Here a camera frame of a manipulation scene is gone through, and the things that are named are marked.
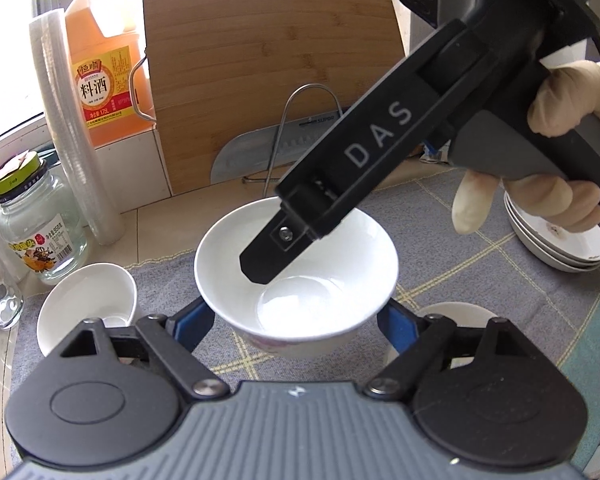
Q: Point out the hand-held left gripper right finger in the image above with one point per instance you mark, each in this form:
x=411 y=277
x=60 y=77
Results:
x=397 y=325

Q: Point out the grey blue checked dish mat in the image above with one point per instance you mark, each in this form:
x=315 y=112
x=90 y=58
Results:
x=430 y=240

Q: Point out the stack of clear plastic cups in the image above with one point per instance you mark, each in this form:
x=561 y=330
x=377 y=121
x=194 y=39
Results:
x=65 y=135

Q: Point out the white bowl pink flower print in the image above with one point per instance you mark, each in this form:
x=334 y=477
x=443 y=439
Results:
x=80 y=295
x=460 y=312
x=330 y=270

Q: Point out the bamboo cutting board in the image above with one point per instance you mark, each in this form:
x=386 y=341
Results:
x=255 y=60

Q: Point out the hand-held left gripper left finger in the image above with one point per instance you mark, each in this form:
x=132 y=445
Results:
x=192 y=327

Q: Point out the orange cooking wine bottle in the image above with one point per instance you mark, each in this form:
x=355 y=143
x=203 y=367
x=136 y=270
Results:
x=100 y=35

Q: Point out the person's right hand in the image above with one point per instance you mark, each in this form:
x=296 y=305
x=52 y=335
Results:
x=570 y=100

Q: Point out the glass jar yellow-green lid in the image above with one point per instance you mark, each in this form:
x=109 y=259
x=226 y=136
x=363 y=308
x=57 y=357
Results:
x=35 y=220

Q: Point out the white fruit-print plate brown stain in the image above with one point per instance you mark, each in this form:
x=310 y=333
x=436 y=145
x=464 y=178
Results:
x=540 y=230

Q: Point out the window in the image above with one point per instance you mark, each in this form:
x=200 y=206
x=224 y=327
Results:
x=20 y=35

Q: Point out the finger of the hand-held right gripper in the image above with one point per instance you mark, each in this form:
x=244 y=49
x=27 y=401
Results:
x=275 y=255

